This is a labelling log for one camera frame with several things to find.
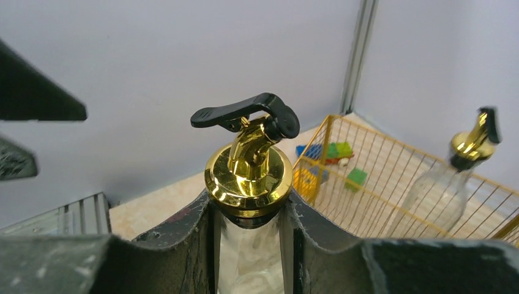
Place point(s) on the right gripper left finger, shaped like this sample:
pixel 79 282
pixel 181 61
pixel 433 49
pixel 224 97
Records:
pixel 173 257

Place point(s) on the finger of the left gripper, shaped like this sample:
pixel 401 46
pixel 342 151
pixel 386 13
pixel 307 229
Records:
pixel 29 95

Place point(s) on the blue toy block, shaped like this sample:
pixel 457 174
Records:
pixel 314 151

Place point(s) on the gold wire basket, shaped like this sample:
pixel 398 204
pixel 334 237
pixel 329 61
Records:
pixel 392 167

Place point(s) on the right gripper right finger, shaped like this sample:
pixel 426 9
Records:
pixel 320 257

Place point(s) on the glass oil bottle dark liquid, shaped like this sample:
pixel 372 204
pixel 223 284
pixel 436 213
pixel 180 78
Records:
pixel 438 197

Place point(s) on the green toy block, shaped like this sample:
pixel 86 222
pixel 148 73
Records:
pixel 355 179

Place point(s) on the green lego brick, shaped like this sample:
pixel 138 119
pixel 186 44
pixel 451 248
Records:
pixel 339 150

